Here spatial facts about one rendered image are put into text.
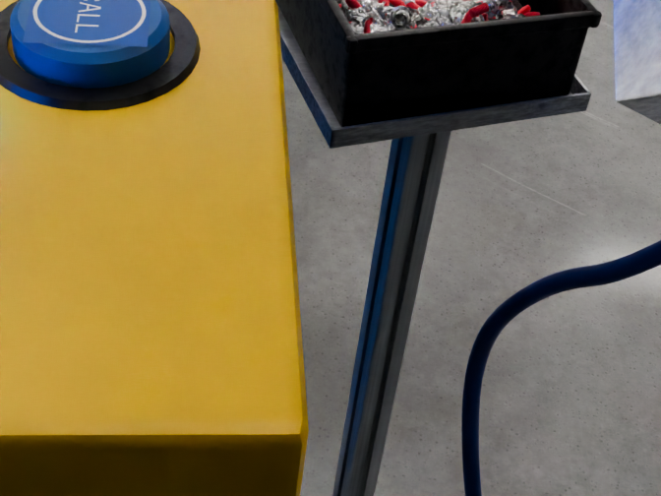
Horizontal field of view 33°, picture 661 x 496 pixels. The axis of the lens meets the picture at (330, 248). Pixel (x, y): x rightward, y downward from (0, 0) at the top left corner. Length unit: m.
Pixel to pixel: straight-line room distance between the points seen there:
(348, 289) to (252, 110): 1.46
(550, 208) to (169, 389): 1.75
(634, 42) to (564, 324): 1.21
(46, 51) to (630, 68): 0.35
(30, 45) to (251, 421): 0.12
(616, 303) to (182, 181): 1.59
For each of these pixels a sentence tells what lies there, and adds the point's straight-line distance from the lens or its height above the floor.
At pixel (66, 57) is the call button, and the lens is 0.29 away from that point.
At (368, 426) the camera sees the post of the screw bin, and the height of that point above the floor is 0.45.
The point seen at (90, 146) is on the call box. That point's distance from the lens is 0.27.
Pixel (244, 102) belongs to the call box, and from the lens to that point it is 0.29.
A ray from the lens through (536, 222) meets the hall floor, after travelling 1.92.
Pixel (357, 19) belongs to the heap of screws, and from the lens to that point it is 0.73.
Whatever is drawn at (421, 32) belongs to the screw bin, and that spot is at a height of 0.88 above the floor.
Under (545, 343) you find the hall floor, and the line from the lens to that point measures 1.73.
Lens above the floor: 1.24
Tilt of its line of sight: 44 degrees down
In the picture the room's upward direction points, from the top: 7 degrees clockwise
